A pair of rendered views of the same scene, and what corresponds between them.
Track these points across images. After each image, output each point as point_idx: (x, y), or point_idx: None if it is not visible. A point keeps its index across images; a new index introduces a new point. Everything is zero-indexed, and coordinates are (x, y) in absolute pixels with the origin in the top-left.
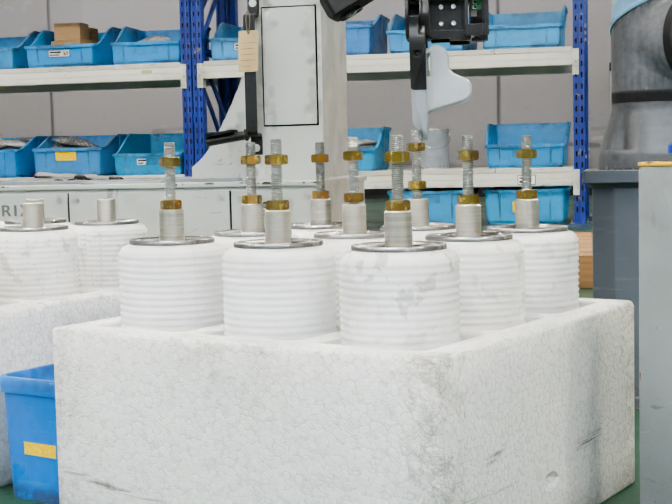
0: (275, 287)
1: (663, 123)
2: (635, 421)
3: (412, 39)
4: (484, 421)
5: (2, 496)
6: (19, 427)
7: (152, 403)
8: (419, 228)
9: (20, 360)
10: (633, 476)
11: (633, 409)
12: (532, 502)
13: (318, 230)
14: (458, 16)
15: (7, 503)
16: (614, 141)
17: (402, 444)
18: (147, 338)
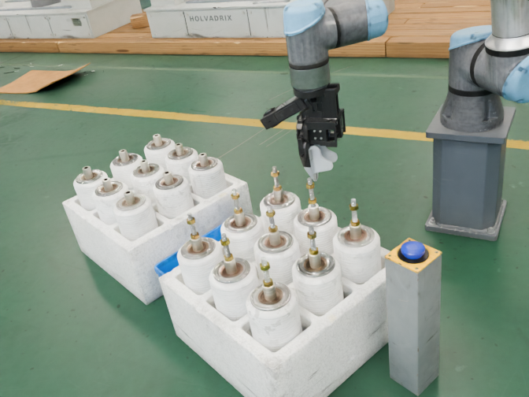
0: (226, 298)
1: (470, 109)
2: (442, 248)
3: (300, 150)
4: (305, 369)
5: (164, 302)
6: None
7: (192, 320)
8: (310, 225)
9: (165, 250)
10: None
11: None
12: (338, 372)
13: (274, 209)
14: (323, 135)
15: (164, 309)
16: (446, 110)
17: (266, 385)
18: (186, 301)
